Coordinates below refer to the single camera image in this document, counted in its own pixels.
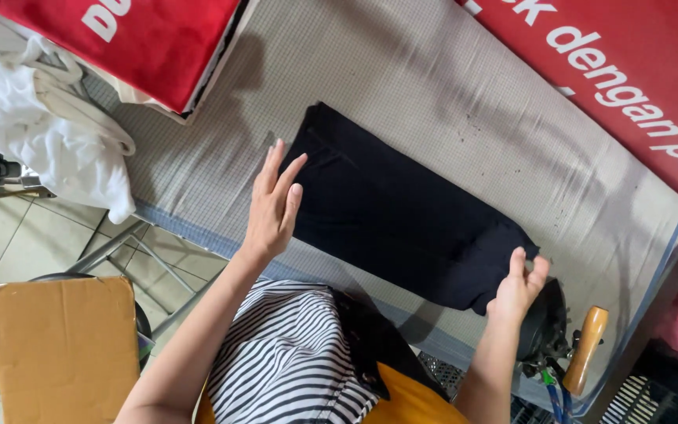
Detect blue iron cable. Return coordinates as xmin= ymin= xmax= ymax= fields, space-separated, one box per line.
xmin=541 ymin=368 xmax=575 ymax=424

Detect large red lettered banner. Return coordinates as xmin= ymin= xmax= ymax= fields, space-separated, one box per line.
xmin=456 ymin=0 xmax=678 ymax=220

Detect black metal mesh rack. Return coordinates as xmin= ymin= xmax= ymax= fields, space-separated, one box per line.
xmin=417 ymin=351 xmax=554 ymax=424

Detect grey checked ironing pad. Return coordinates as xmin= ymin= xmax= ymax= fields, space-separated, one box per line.
xmin=83 ymin=0 xmax=678 ymax=417

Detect grey metal table legs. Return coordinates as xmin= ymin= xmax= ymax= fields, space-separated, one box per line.
xmin=65 ymin=219 xmax=228 ymax=341

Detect black iron with wooden handle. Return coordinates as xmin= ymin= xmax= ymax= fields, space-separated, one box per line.
xmin=516 ymin=277 xmax=610 ymax=397

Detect black slotted crate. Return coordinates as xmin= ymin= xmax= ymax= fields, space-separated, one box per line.
xmin=600 ymin=340 xmax=678 ymax=424

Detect person's left hand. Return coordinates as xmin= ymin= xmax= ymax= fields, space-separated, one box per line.
xmin=244 ymin=139 xmax=309 ymax=260

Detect brown cardboard box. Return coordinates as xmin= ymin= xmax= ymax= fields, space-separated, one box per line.
xmin=0 ymin=276 xmax=141 ymax=424

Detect black and white striped shirt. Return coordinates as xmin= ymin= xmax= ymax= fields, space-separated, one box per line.
xmin=205 ymin=278 xmax=381 ymax=424

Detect black round stool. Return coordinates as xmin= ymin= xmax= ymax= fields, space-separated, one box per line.
xmin=0 ymin=272 xmax=153 ymax=394

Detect red lettered cloth bag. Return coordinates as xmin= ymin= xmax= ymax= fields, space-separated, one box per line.
xmin=0 ymin=0 xmax=252 ymax=119

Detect folded black garment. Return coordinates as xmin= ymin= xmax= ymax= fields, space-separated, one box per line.
xmin=279 ymin=101 xmax=541 ymax=316

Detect person's right hand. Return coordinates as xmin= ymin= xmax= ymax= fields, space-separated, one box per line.
xmin=485 ymin=246 xmax=552 ymax=326

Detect white cloth pile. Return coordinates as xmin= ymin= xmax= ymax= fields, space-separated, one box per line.
xmin=0 ymin=12 xmax=138 ymax=225

